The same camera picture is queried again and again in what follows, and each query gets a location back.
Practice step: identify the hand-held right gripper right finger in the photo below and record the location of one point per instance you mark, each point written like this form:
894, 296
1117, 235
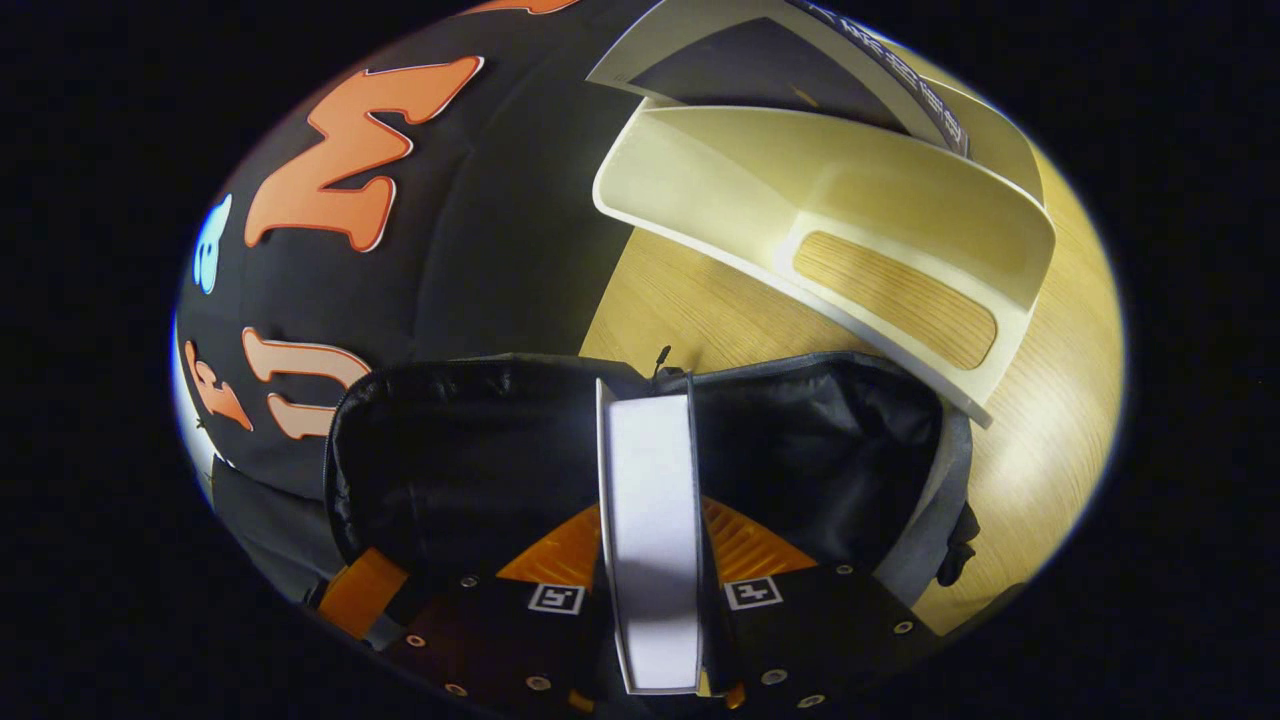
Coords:
810, 630

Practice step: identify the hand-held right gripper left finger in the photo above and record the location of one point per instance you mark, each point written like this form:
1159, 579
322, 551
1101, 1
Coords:
490, 640

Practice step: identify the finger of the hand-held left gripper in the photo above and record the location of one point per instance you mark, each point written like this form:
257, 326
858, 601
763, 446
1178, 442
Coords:
365, 595

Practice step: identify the black schoolbag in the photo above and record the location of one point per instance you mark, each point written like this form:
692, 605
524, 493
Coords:
470, 460

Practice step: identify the white plastic bookshelf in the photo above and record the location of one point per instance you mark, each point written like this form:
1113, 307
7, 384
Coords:
760, 180

